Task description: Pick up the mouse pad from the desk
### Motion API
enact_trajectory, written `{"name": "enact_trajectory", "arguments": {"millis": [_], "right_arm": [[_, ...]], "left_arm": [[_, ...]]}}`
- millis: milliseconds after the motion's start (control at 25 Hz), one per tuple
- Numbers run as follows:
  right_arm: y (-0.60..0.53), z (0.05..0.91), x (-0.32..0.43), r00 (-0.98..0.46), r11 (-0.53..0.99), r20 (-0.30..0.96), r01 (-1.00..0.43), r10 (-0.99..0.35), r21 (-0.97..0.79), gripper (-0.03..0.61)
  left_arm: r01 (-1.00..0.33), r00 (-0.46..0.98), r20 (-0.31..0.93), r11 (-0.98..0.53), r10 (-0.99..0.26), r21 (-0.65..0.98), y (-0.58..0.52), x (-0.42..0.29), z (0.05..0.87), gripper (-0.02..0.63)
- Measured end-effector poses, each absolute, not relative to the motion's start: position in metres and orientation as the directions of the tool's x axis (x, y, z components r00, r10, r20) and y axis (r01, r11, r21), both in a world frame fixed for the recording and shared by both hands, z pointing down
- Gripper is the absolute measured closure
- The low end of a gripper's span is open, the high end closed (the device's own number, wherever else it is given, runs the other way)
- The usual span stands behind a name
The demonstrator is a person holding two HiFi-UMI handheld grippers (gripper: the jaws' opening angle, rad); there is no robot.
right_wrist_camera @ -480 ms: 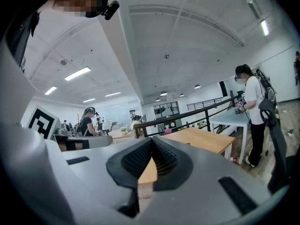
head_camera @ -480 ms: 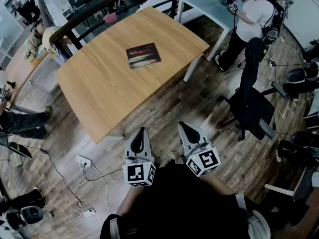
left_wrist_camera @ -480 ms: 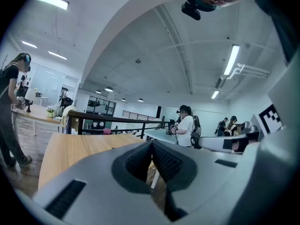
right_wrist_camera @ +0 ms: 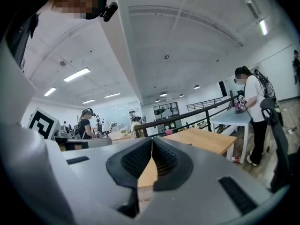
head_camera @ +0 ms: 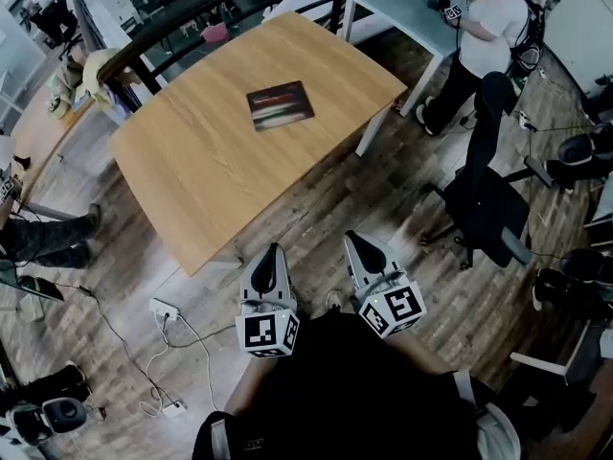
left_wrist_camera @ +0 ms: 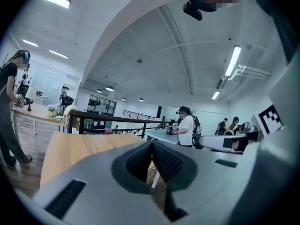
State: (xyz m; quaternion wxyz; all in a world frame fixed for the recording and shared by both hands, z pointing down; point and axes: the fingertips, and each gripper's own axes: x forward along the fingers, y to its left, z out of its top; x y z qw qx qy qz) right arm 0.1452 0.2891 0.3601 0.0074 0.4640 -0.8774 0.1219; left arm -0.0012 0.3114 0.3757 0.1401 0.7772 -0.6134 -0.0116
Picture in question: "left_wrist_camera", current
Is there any black head camera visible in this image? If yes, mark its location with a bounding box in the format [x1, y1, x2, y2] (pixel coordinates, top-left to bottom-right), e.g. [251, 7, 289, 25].
[182, 1, 203, 21]

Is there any person's black shirt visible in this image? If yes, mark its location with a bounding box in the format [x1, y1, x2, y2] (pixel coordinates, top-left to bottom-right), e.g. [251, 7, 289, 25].
[256, 0, 297, 64]

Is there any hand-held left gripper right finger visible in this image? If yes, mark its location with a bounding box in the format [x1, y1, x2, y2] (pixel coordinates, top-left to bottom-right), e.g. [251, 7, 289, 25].
[152, 140, 251, 225]

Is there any black framed window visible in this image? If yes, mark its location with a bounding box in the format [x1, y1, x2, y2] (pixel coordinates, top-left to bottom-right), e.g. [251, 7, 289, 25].
[87, 94, 117, 116]

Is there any white table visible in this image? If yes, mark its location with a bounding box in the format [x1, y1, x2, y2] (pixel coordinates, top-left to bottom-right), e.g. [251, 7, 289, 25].
[145, 128, 181, 145]

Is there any white ceiling pipe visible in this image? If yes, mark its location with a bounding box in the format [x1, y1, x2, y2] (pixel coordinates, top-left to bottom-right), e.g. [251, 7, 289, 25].
[228, 64, 272, 81]

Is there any cream cloth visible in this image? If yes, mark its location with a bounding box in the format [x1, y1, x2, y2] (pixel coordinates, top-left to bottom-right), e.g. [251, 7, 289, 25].
[62, 104, 78, 128]

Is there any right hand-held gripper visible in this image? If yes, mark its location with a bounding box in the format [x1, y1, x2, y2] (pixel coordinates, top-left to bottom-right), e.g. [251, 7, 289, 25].
[200, 60, 300, 153]

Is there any black metal railing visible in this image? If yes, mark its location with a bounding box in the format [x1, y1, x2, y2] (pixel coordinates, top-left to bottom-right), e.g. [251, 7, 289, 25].
[69, 109, 173, 140]

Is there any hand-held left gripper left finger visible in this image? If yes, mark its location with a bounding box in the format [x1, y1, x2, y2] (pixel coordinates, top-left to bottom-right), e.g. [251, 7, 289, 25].
[32, 140, 166, 225]

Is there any wooden side desk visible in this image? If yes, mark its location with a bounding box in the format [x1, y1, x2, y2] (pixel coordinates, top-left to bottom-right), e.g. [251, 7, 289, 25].
[11, 103, 64, 135]

